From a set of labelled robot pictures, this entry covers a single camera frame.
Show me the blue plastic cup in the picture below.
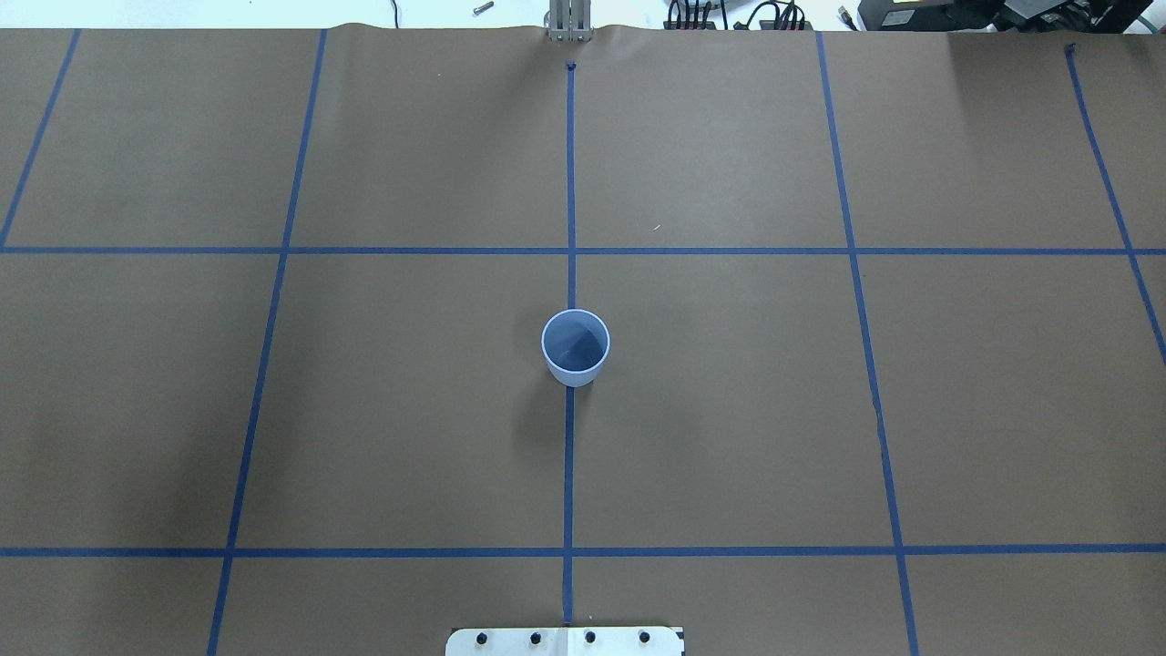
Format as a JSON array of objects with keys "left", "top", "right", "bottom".
[{"left": 538, "top": 308, "right": 611, "bottom": 389}]

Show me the black monitor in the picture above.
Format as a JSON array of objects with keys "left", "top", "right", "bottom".
[{"left": 857, "top": 1, "right": 1152, "bottom": 35}]

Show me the aluminium frame post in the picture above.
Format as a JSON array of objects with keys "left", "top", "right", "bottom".
[{"left": 545, "top": 0, "right": 593, "bottom": 43}]

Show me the white camera mast pedestal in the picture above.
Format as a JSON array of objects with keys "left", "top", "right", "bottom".
[{"left": 445, "top": 626, "right": 686, "bottom": 655}]

